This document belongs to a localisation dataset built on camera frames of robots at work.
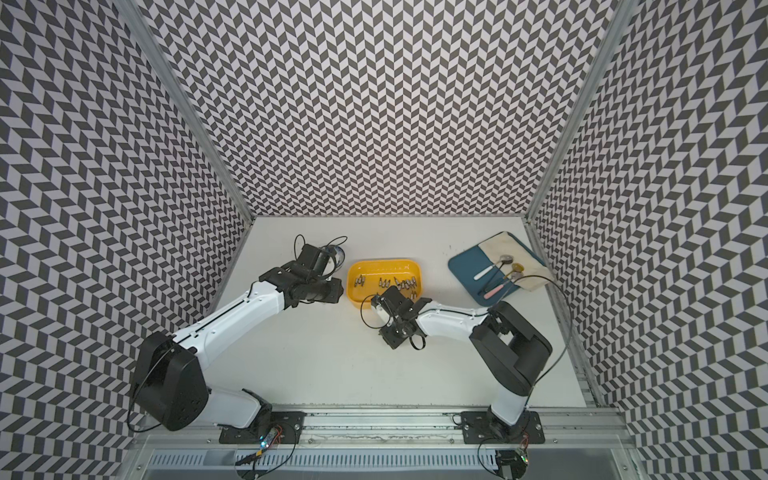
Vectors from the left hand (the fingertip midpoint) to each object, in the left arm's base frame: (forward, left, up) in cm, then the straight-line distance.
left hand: (336, 292), depth 85 cm
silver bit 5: (+9, -21, -11) cm, 25 cm away
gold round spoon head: (+17, -60, -12) cm, 63 cm away
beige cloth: (+11, -64, -9) cm, 65 cm away
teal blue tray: (+11, -47, -9) cm, 49 cm away
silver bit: (+10, -4, -10) cm, 15 cm away
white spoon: (+12, -46, -7) cm, 48 cm away
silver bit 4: (+9, -18, -10) cm, 22 cm away
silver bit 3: (+9, -14, -11) cm, 20 cm away
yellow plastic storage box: (+11, -7, -10) cm, 17 cm away
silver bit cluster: (+10, -12, -11) cm, 19 cm away
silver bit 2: (+11, -6, -10) cm, 16 cm away
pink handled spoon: (+11, -57, -10) cm, 59 cm away
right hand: (-9, -16, -12) cm, 22 cm away
